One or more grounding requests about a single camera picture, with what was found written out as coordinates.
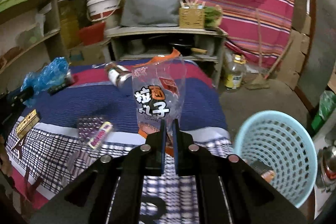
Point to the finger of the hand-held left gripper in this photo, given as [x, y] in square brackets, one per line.
[21, 96]
[57, 88]

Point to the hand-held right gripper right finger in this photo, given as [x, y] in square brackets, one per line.
[177, 150]

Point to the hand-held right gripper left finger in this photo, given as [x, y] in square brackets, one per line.
[162, 150]

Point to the blue plastic bag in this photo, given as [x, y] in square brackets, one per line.
[47, 74]

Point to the clear orange snack wrapper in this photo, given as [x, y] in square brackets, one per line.
[157, 87]

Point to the light blue plastic basket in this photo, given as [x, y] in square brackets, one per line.
[275, 134]

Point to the yellow cardboard box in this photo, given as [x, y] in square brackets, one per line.
[27, 123]

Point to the patterned tablecloth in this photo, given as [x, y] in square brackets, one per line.
[92, 103]

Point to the brown cardboard box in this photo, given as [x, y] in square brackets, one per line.
[89, 53]

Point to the wooden shelf unit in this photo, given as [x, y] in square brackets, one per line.
[39, 37]

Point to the pill blister pack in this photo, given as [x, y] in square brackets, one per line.
[94, 132]

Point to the brown spice jar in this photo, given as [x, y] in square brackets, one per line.
[118, 74]

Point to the yellow plastic container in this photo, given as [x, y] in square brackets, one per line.
[69, 27]

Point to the red plastic basin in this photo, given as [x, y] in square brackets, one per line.
[92, 33]

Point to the grey pot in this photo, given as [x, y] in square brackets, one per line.
[136, 47]

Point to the green plastic tray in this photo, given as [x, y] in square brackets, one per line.
[13, 2]

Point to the cooking oil bottle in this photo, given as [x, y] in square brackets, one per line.
[235, 74]

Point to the white plastic bucket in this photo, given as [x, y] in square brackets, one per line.
[103, 5]

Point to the straw broom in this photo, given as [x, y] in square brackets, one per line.
[260, 82]

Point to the low grey cabinet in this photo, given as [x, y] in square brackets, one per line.
[162, 32]

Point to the grey cushion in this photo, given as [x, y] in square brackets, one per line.
[152, 3]

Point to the yellow woven utensil holder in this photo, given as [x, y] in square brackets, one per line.
[191, 18]

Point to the green leafy vegetables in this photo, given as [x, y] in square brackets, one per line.
[213, 15]

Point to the steel kettle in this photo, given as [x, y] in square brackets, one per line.
[328, 169]

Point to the green plastic bag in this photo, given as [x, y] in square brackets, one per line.
[325, 111]

